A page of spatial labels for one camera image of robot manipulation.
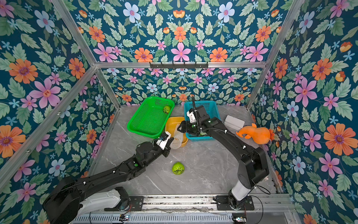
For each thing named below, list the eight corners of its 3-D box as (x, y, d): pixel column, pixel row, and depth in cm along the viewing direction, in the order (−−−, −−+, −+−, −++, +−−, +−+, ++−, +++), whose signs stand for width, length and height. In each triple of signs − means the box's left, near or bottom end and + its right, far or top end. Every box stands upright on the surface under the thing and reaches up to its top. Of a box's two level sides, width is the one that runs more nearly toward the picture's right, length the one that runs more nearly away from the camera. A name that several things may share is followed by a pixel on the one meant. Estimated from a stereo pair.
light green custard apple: (177, 178, 84) (176, 174, 79) (172, 169, 87) (170, 165, 82) (185, 172, 87) (185, 168, 81) (180, 164, 90) (179, 159, 84)
